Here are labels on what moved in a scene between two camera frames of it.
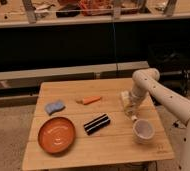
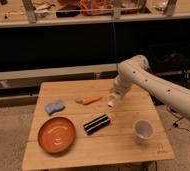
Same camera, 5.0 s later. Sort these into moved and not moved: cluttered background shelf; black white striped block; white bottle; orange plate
Moved: white bottle
Not moved: black white striped block; cluttered background shelf; orange plate
